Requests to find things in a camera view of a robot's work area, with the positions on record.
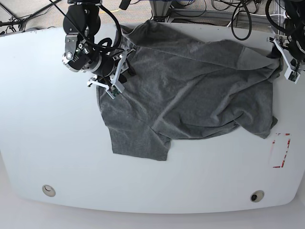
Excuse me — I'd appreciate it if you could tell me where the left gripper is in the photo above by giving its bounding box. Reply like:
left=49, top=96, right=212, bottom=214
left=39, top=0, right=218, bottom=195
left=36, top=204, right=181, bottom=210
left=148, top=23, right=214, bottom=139
left=267, top=34, right=305, bottom=72

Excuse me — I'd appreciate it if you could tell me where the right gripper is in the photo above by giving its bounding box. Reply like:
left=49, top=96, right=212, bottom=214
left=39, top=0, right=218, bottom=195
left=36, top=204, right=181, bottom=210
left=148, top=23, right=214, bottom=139
left=62, top=48, right=136, bottom=90

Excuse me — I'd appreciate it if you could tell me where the grey T-shirt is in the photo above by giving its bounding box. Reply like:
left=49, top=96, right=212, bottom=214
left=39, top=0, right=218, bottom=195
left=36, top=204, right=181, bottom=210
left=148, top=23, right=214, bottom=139
left=97, top=20, right=283, bottom=161

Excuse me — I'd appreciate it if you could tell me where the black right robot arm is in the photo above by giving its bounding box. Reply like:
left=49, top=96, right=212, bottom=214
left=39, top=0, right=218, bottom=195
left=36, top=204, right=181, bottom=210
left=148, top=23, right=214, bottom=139
left=62, top=0, right=132, bottom=96

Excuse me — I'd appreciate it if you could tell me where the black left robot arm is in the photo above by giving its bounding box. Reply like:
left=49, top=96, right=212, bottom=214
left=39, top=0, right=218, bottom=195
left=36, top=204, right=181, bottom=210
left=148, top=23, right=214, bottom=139
left=265, top=0, right=305, bottom=71

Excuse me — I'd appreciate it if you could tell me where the red tape rectangle marking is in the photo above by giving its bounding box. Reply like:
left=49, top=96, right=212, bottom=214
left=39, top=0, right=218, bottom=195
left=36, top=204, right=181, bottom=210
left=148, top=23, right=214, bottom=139
left=269, top=133, right=291, bottom=168

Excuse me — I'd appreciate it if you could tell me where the black tripod stand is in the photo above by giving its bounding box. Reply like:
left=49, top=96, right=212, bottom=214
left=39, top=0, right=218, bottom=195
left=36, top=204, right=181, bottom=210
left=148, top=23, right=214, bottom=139
left=0, top=0, right=62, bottom=35

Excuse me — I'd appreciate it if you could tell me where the left table grommet hole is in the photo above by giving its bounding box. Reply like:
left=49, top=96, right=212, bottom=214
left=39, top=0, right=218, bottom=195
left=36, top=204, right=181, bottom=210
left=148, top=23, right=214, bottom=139
left=42, top=185, right=56, bottom=198

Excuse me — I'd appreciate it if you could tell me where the table grommet hole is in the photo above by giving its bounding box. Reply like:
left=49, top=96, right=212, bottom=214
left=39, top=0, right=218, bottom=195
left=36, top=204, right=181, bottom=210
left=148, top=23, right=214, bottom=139
left=42, top=185, right=56, bottom=198
left=250, top=190, right=264, bottom=203

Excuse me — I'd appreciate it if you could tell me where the right table grommet hole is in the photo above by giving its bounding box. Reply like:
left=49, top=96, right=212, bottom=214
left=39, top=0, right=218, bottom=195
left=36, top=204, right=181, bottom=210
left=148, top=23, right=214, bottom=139
left=250, top=190, right=264, bottom=203

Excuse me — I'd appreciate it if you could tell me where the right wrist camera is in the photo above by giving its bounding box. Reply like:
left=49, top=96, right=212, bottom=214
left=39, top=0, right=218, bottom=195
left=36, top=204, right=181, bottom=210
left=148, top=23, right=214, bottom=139
left=106, top=85, right=125, bottom=99

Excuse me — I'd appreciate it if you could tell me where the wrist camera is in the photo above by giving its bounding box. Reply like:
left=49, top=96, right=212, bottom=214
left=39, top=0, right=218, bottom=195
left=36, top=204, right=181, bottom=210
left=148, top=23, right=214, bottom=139
left=284, top=68, right=301, bottom=84
left=106, top=85, right=125, bottom=99

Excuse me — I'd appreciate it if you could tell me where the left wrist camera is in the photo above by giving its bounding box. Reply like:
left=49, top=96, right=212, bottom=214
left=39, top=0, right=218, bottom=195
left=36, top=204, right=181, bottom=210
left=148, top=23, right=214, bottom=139
left=284, top=68, right=301, bottom=84

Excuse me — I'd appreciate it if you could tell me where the white cable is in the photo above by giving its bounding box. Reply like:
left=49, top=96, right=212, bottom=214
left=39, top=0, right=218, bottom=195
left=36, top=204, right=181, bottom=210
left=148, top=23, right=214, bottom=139
left=227, top=10, right=285, bottom=28

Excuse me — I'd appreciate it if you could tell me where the aluminium frame post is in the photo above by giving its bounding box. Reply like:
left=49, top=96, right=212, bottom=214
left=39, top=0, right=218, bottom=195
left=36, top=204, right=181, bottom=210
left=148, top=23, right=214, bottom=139
left=149, top=0, right=172, bottom=22

